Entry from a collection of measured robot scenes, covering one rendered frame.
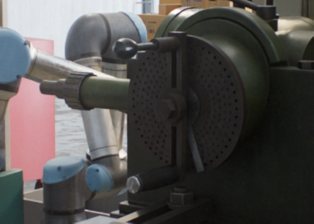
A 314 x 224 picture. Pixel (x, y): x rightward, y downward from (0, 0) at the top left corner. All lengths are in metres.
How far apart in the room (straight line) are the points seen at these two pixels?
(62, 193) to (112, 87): 1.37
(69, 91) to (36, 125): 4.33
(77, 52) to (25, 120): 3.13
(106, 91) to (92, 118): 1.20
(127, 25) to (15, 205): 0.58
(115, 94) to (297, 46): 0.26
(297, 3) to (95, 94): 0.44
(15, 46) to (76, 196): 0.72
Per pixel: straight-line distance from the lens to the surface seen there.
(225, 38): 1.36
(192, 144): 1.32
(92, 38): 2.67
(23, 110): 5.74
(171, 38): 1.28
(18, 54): 2.19
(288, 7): 1.72
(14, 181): 2.77
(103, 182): 2.59
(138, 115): 1.37
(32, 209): 3.52
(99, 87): 1.44
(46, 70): 2.37
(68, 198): 2.78
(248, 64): 1.34
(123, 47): 1.20
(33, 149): 5.81
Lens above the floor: 1.36
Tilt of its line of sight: 8 degrees down
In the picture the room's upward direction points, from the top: straight up
